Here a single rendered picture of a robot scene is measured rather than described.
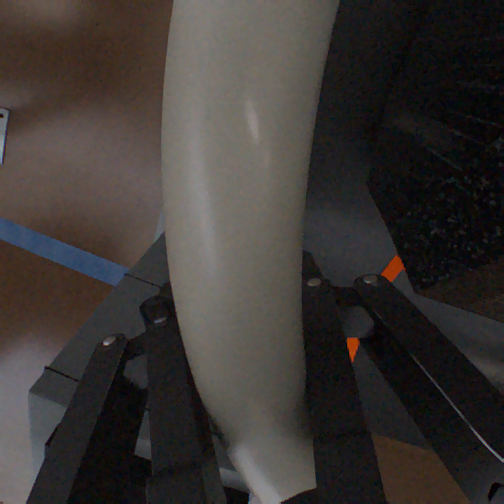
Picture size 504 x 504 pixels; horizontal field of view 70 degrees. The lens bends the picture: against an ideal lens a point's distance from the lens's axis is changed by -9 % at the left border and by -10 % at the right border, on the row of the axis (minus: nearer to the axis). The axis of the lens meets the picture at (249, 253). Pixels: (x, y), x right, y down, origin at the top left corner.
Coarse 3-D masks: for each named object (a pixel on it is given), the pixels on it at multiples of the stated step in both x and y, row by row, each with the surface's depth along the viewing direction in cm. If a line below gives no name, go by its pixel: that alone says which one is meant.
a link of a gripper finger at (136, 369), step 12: (168, 288) 17; (144, 336) 14; (132, 348) 13; (144, 348) 13; (132, 360) 13; (144, 360) 13; (132, 372) 13; (144, 372) 13; (120, 384) 13; (132, 384) 13; (144, 384) 13
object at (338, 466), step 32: (320, 288) 13; (320, 320) 12; (320, 352) 11; (320, 384) 10; (352, 384) 9; (320, 416) 9; (352, 416) 8; (320, 448) 7; (352, 448) 7; (320, 480) 7; (352, 480) 7
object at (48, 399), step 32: (160, 224) 128; (160, 256) 104; (128, 288) 87; (96, 320) 75; (128, 320) 78; (64, 352) 65; (64, 384) 60; (32, 416) 58; (32, 448) 63; (224, 480) 57
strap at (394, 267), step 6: (396, 258) 121; (390, 264) 122; (396, 264) 122; (384, 270) 123; (390, 270) 123; (396, 270) 123; (390, 276) 124; (348, 342) 136; (354, 342) 136; (348, 348) 137; (354, 348) 137; (354, 354) 138
